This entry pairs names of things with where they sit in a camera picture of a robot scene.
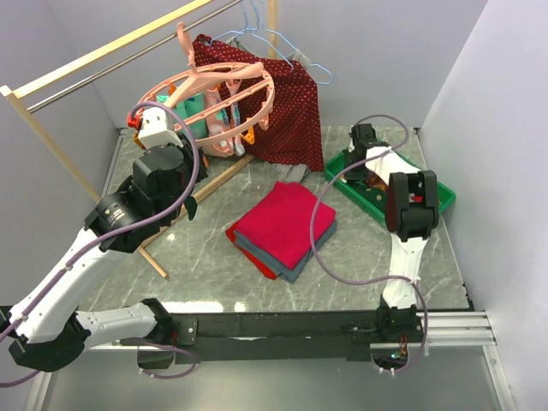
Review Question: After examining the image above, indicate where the purple orange striped sock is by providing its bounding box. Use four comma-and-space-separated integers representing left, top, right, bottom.
368, 173, 388, 192

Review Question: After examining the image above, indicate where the dark green dotted sock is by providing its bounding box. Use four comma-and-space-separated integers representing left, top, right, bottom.
183, 196, 198, 221

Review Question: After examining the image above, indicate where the pink round clip hanger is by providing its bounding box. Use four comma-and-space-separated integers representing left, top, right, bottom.
128, 22, 275, 148

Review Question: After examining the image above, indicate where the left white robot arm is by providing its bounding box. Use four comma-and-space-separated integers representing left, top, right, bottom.
1, 134, 204, 372

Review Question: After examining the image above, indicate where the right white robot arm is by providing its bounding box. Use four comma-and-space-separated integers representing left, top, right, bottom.
341, 123, 439, 342

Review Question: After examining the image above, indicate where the green plastic tray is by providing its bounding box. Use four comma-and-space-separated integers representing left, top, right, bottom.
325, 152, 456, 226

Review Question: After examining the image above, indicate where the teal hanging sock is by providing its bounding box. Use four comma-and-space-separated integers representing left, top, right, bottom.
156, 93, 206, 136

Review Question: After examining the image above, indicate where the white blue hanging sock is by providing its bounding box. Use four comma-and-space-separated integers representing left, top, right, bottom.
203, 80, 245, 158

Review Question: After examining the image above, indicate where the grey cloth under dress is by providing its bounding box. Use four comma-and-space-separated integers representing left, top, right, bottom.
273, 164, 310, 183

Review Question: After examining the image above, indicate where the dark red dotted cloth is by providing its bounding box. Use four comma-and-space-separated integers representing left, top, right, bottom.
193, 34, 324, 172

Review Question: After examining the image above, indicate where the metal hanging rod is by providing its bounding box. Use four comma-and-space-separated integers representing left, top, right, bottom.
28, 1, 241, 114

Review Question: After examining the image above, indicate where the grey folded towel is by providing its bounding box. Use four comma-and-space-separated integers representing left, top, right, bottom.
235, 229, 314, 283

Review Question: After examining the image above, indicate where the red folded towel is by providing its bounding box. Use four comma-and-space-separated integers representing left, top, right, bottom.
225, 221, 278, 280

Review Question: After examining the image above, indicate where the black base beam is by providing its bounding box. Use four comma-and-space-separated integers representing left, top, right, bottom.
145, 309, 423, 361

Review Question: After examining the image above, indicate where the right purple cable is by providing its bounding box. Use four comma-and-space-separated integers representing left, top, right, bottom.
308, 113, 429, 378

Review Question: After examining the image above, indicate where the purple cable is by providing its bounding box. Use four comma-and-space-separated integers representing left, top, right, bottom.
308, 113, 429, 378
0, 101, 202, 389

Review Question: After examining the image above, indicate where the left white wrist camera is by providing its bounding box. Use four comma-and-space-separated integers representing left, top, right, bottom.
127, 107, 182, 150

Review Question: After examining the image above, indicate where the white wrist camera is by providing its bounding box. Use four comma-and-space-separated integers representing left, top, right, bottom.
348, 123, 378, 151
127, 107, 182, 150

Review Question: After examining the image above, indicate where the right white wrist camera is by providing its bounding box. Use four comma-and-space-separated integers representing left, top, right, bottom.
348, 123, 378, 151

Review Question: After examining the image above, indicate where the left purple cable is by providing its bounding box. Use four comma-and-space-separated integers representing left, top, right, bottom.
0, 101, 202, 389

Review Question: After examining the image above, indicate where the blue wire hanger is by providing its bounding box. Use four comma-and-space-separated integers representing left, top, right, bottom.
209, 0, 333, 85

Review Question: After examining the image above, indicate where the wooden clothes rack frame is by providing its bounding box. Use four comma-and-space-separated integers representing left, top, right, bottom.
0, 0, 280, 282

